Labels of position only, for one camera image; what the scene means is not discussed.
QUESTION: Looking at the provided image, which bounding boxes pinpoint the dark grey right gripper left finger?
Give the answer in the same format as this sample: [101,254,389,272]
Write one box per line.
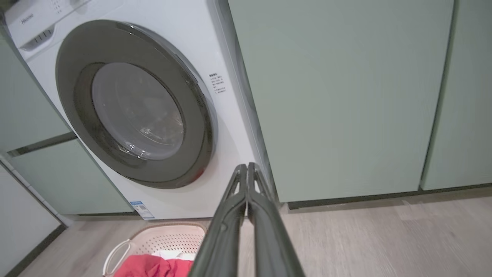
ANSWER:
[188,165,247,277]

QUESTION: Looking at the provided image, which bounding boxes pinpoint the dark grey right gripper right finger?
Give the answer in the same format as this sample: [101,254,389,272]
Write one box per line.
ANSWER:
[248,163,306,277]

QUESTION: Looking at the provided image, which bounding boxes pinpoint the white garment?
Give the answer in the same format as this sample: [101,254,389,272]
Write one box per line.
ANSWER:
[152,250,194,261]

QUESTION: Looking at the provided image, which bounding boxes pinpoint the red garment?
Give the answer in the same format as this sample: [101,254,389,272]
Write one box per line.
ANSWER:
[114,254,194,277]

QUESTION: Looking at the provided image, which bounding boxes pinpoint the round dark washing machine door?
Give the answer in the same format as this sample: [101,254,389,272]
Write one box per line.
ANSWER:
[56,20,218,189]

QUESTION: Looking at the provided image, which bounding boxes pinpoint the cream perforated laundry basket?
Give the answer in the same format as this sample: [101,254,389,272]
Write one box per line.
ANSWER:
[103,222,208,277]

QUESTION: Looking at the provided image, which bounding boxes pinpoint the white front-load washing machine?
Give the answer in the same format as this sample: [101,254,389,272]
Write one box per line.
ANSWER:
[3,0,275,220]

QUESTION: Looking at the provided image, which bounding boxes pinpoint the blue white energy label sticker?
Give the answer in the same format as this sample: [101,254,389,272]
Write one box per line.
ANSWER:
[130,201,155,220]

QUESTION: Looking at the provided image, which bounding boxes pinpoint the black text instruction sticker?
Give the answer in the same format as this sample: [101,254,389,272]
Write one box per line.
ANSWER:
[209,73,227,95]

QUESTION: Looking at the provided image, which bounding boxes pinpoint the wide sage green cabinet panel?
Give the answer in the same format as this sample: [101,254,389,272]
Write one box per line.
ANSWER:
[228,0,456,203]

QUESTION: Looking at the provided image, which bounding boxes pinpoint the sage green cabinet with gap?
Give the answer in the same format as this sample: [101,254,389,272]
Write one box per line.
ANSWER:
[0,23,133,215]

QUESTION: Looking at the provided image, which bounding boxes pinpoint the narrow sage green cabinet panel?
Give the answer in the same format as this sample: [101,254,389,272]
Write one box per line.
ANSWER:
[421,0,492,191]

